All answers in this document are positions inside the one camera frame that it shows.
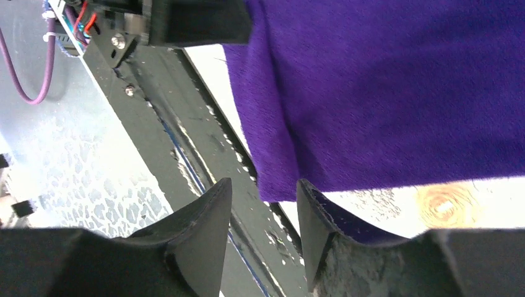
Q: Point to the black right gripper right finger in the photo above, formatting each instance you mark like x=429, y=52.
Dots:
x=347, y=256

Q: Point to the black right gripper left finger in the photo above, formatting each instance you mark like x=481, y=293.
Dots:
x=180, y=255

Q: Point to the purple towel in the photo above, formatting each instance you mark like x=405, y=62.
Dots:
x=377, y=94

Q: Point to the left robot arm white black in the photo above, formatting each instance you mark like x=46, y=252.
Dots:
x=179, y=23

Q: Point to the floral table cloth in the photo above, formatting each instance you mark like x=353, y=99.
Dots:
x=406, y=211

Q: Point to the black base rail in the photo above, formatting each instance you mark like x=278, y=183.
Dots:
x=187, y=143

